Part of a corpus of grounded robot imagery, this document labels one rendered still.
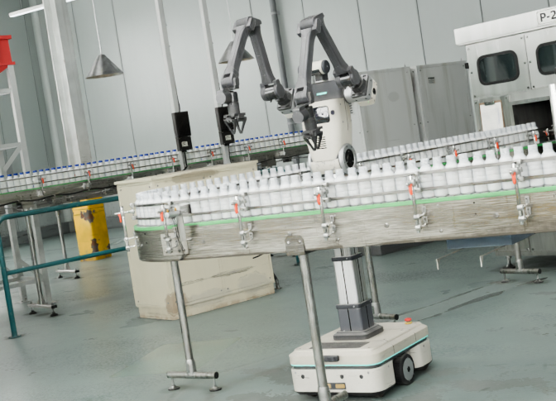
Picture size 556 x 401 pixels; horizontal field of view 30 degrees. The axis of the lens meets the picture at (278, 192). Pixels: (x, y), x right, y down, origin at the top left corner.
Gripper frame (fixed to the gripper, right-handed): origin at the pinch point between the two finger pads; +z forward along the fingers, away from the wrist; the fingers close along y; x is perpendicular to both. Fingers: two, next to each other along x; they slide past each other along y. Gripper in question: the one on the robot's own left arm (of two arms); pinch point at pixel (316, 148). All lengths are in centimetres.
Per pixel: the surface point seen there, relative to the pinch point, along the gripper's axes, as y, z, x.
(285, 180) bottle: -14.6, 10.1, 11.4
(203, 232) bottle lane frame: -22, 30, 59
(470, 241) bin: 8, 53, -62
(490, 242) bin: 7, 54, -71
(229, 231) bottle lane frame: -22, 30, 44
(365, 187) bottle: -17.9, 16.3, -30.6
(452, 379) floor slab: 38, 136, -23
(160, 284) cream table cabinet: 218, 142, 308
